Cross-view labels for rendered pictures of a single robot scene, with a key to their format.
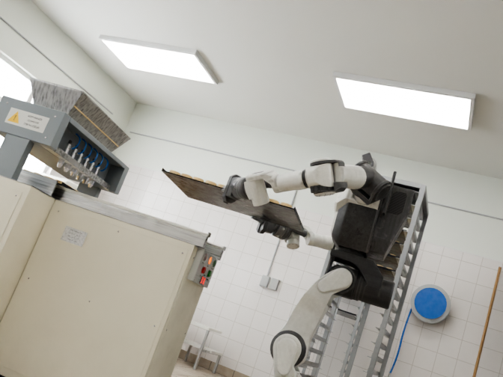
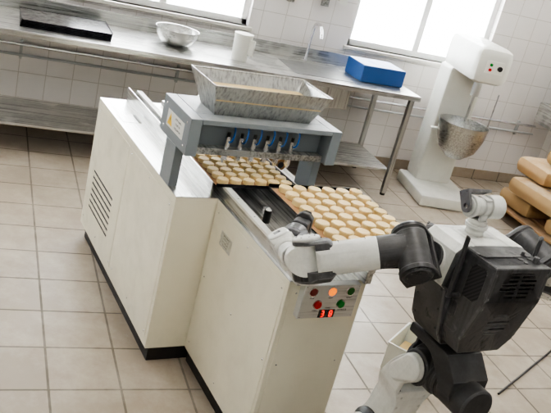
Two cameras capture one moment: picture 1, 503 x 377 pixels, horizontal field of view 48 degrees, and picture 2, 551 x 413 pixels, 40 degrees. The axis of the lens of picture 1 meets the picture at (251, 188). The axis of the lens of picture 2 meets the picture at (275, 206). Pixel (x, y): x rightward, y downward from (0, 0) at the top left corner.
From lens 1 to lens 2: 2.08 m
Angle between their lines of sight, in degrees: 55
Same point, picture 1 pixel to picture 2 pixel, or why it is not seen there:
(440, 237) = not seen: outside the picture
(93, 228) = (235, 238)
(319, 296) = (389, 381)
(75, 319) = (224, 329)
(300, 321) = (379, 401)
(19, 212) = (170, 222)
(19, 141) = (171, 147)
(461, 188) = not seen: outside the picture
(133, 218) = (258, 234)
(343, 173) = (320, 262)
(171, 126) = not seen: outside the picture
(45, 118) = (182, 124)
